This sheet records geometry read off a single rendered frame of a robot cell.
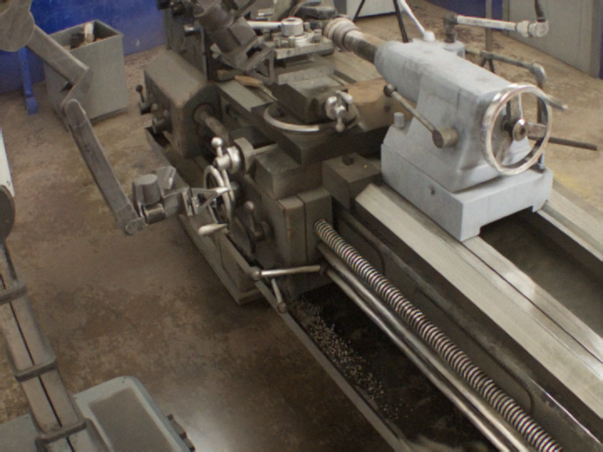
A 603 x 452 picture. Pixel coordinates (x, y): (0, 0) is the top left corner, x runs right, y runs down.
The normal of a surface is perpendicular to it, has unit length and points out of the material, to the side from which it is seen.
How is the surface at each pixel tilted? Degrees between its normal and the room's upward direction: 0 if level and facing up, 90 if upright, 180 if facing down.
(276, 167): 0
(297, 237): 90
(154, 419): 0
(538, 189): 90
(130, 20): 90
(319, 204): 90
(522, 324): 36
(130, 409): 0
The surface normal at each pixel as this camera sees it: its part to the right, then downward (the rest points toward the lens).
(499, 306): -0.55, -0.51
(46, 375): 0.57, 0.43
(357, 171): -0.04, -0.84
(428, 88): -0.88, 0.17
